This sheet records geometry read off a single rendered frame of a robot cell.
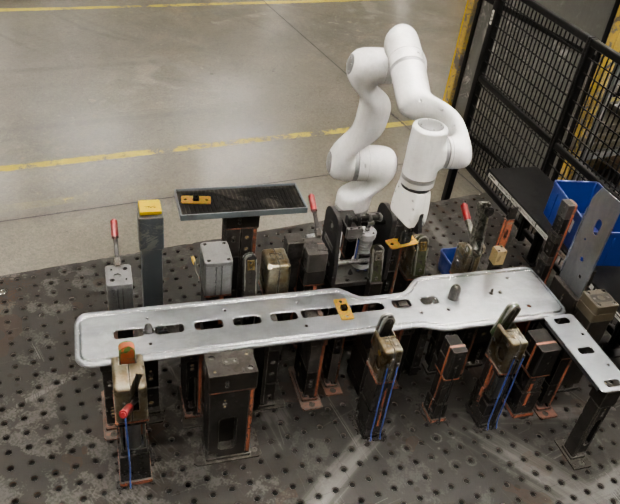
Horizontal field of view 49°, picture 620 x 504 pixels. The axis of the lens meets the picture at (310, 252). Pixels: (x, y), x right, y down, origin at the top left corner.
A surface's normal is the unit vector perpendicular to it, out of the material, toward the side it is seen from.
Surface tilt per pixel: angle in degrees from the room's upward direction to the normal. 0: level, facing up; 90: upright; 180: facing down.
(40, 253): 0
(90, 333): 0
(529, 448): 0
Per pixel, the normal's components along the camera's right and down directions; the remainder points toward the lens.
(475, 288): 0.11, -0.79
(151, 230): 0.27, 0.60
